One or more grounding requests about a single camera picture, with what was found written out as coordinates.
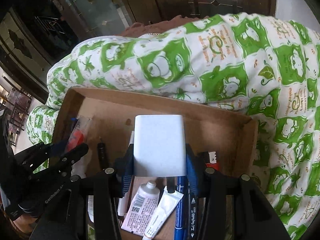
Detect wooden glass cabinet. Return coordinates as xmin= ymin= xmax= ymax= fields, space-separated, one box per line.
xmin=1 ymin=0 xmax=276 ymax=102

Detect blue marker pen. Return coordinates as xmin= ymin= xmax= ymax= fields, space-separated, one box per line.
xmin=174 ymin=176 xmax=187 ymax=240

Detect pink white ointment tube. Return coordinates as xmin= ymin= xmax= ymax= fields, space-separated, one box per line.
xmin=121 ymin=180 xmax=160 ymax=237

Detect black gel pen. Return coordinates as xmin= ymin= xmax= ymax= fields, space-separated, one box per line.
xmin=97 ymin=138 xmax=109 ymax=170

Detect dark wooden chairs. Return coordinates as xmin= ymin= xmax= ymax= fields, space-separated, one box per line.
xmin=1 ymin=86 xmax=32 ymax=146

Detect green white patterned quilt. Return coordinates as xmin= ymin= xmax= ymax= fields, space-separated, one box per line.
xmin=26 ymin=12 xmax=319 ymax=239

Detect small white cream tube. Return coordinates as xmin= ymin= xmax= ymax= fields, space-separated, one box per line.
xmin=142 ymin=186 xmax=183 ymax=239

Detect red clear lighter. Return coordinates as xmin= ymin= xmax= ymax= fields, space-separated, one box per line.
xmin=199 ymin=151 xmax=220 ymax=171

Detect black marker yellow cap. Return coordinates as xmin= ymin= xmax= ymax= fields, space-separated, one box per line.
xmin=187 ymin=185 xmax=199 ymax=240

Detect clear case red insert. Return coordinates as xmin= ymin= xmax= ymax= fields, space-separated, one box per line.
xmin=65 ymin=116 xmax=92 ymax=153

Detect white dropper bottle red label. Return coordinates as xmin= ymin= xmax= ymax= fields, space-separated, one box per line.
xmin=87 ymin=195 xmax=94 ymax=223

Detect person right hand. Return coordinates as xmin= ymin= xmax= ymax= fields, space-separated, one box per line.
xmin=1 ymin=210 xmax=38 ymax=239

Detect black marker blue cap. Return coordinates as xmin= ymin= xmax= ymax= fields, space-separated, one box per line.
xmin=70 ymin=118 xmax=78 ymax=132

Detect shallow cardboard tray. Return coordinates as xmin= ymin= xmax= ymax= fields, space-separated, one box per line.
xmin=48 ymin=87 xmax=259 ymax=240

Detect white marker pen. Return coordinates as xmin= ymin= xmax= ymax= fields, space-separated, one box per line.
xmin=117 ymin=131 xmax=135 ymax=217

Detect white pill bottle green label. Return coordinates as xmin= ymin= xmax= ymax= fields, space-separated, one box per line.
xmin=71 ymin=150 xmax=92 ymax=179

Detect white charger plug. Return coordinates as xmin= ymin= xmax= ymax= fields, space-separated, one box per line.
xmin=133 ymin=115 xmax=187 ymax=177

